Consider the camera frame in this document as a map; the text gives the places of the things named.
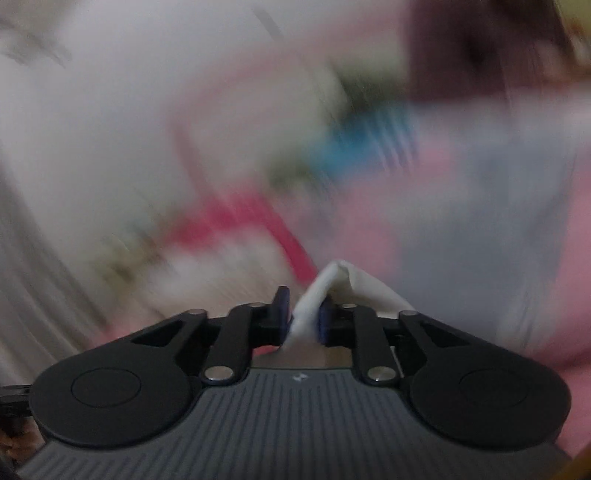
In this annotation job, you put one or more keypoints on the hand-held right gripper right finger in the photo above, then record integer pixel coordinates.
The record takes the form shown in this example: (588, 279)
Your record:
(325, 325)

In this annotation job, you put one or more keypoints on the pink grey quilt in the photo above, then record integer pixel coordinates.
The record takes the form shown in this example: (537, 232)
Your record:
(461, 221)

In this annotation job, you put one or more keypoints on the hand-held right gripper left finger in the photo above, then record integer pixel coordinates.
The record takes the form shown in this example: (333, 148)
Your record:
(281, 316)

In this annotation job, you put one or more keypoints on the turquoise cloth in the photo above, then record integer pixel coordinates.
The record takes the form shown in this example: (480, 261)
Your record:
(360, 138)

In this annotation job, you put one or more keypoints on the white sweatshirt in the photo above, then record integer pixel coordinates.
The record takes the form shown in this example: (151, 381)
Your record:
(341, 286)

